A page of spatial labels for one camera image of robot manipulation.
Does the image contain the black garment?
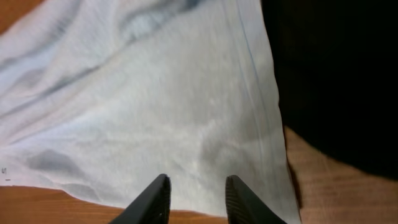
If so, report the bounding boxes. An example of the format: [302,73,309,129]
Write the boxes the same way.
[262,0,397,179]

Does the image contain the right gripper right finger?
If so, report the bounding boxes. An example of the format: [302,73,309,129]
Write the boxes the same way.
[225,175,286,224]

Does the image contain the light blue printed t-shirt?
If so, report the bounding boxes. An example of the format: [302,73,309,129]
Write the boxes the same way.
[1,0,300,223]

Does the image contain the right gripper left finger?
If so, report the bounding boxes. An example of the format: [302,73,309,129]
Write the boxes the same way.
[110,174,171,224]

